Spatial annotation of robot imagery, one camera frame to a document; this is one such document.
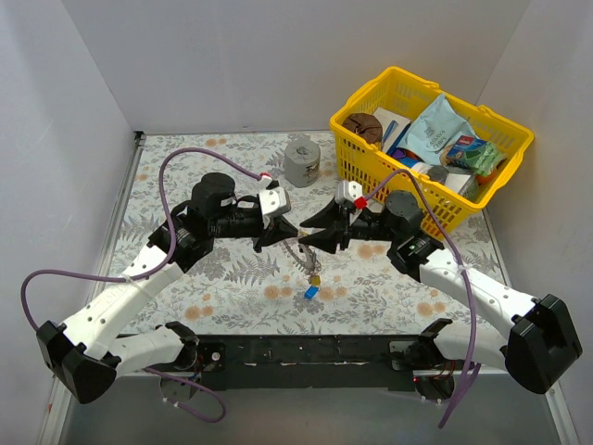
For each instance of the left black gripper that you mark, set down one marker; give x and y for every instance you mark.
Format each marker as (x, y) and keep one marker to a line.
(265, 229)

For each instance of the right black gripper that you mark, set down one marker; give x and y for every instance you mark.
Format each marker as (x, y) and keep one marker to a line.
(346, 229)

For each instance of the silver keyring with keys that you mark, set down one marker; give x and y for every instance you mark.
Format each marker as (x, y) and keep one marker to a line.
(305, 259)

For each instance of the blue key tag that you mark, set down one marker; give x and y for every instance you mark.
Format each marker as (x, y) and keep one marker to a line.
(311, 292)

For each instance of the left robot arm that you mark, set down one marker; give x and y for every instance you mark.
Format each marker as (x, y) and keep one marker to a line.
(87, 352)

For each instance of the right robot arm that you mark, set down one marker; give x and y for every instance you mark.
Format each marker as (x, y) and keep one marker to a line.
(534, 340)

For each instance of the floral table mat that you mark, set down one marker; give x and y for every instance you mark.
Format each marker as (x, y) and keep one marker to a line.
(236, 290)

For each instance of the grey toilet paper roll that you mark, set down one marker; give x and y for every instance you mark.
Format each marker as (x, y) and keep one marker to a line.
(302, 159)

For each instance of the brown round item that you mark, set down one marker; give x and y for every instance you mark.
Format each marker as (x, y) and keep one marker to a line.
(366, 126)

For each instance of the yellow plastic basket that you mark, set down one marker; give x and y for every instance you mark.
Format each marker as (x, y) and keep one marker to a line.
(408, 95)

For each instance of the white box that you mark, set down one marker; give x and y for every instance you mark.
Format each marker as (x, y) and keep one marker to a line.
(394, 127)

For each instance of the grey lid can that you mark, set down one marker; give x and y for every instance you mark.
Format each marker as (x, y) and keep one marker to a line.
(438, 174)

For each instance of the light blue chips bag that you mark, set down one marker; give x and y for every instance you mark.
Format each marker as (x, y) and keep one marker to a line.
(437, 127)

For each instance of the orange fruit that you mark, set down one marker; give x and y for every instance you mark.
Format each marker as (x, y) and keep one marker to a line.
(485, 179)

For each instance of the green sponge pack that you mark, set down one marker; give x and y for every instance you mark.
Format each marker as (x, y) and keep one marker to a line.
(478, 156)

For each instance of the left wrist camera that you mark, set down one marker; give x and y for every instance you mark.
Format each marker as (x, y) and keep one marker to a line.
(274, 202)

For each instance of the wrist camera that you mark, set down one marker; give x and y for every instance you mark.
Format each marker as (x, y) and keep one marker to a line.
(274, 202)
(350, 192)

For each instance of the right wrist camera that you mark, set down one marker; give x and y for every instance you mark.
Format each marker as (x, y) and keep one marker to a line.
(350, 192)

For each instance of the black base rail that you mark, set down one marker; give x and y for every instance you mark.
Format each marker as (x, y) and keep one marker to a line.
(227, 362)

